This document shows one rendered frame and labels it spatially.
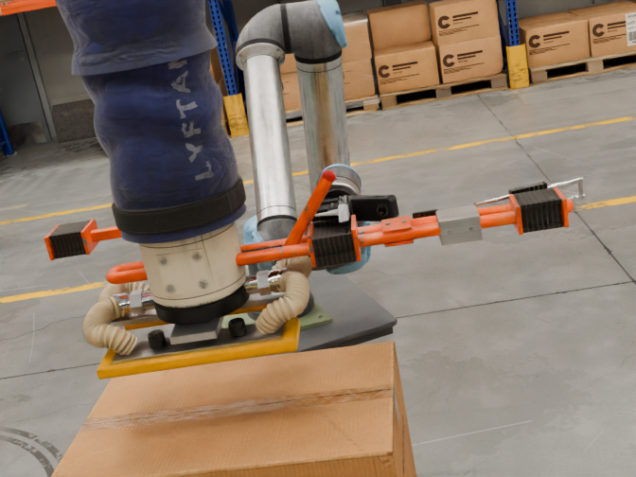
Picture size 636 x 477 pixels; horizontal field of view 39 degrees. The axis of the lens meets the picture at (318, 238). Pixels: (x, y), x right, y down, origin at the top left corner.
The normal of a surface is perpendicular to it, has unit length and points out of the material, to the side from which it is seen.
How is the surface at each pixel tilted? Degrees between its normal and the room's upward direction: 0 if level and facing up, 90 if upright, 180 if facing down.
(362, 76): 90
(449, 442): 0
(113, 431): 0
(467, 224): 90
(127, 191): 96
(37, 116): 90
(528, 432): 0
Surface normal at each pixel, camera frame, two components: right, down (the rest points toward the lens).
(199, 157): 0.65, -0.18
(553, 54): -0.03, 0.36
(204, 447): -0.18, -0.93
